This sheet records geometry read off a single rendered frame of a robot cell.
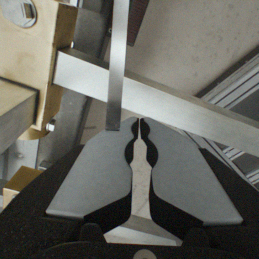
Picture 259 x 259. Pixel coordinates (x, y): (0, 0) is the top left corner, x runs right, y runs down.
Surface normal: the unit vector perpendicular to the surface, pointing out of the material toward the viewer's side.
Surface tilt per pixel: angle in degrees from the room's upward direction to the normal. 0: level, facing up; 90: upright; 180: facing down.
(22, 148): 0
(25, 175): 90
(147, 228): 90
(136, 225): 90
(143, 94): 0
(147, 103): 0
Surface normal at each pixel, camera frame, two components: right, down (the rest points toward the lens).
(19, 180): 0.35, -0.80
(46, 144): -0.04, 0.50
